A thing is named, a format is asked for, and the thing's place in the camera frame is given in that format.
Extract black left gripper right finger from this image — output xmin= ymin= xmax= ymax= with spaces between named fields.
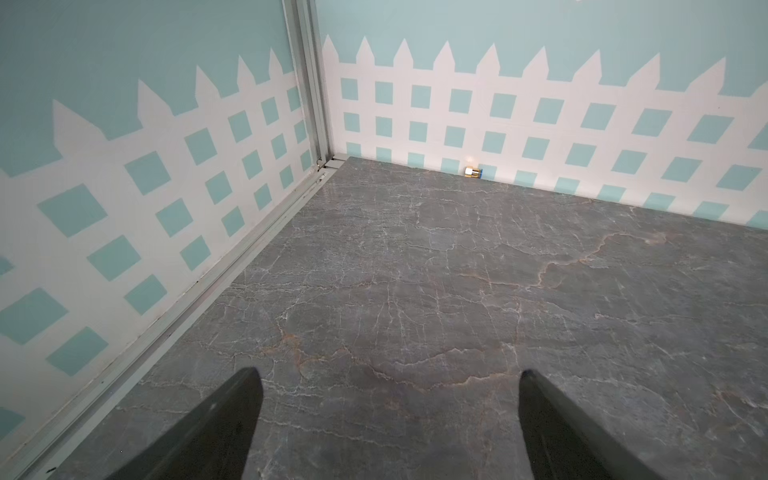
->
xmin=518 ymin=369 xmax=660 ymax=479

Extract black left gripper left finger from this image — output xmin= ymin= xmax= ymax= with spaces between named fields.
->
xmin=109 ymin=367 xmax=264 ymax=479

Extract small brass fitting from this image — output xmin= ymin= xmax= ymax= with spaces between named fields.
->
xmin=464 ymin=167 xmax=483 ymax=178

